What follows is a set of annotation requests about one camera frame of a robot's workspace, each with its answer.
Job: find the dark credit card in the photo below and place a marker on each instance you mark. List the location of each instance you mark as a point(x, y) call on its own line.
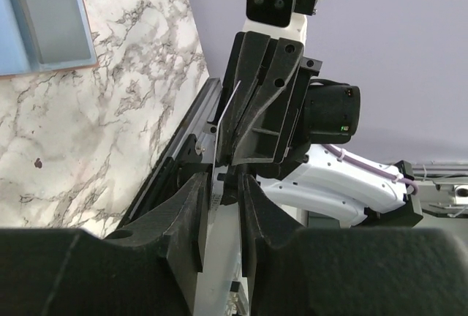
point(59, 32)

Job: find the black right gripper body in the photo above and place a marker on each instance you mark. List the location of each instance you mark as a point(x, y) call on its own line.
point(329, 114)

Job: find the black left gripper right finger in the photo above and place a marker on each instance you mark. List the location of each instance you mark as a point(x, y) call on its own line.
point(295, 270)

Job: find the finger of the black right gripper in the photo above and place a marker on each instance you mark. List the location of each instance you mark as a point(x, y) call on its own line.
point(265, 105)
point(244, 63)

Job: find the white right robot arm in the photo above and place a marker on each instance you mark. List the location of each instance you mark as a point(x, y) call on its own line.
point(350, 189)

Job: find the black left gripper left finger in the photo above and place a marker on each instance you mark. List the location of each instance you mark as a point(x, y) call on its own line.
point(148, 267)

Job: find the tan leather card holder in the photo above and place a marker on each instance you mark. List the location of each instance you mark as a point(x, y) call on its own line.
point(17, 51)

